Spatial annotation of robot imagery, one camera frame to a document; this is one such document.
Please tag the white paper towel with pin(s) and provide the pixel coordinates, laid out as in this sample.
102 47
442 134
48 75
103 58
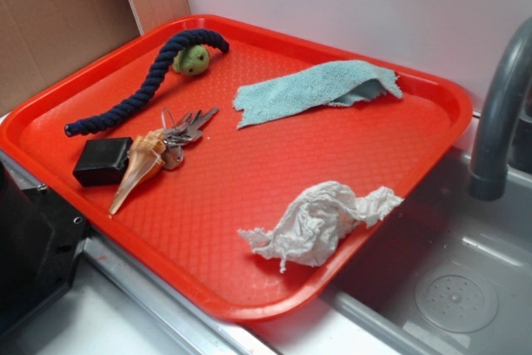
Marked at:
315 223

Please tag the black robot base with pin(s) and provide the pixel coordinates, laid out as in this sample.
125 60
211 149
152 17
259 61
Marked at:
42 237

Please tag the red plastic tray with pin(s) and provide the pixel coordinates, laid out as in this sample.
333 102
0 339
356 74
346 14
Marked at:
184 224

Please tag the bunch of silver keys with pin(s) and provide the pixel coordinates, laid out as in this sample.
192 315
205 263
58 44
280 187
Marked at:
178 134

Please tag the light blue cloth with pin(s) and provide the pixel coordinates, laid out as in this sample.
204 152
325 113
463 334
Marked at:
337 84

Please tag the brown conch seashell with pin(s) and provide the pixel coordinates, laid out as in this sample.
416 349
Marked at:
145 161

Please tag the green stuffed toy ball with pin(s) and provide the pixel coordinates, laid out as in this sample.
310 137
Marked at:
192 61

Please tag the black rectangular box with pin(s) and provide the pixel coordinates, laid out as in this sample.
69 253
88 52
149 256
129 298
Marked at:
103 161

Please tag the grey plastic sink basin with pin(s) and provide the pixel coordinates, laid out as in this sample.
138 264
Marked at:
446 274

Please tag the grey faucet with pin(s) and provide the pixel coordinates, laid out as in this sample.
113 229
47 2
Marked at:
503 136

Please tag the brown cardboard panel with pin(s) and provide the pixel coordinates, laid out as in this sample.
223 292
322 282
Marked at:
43 41

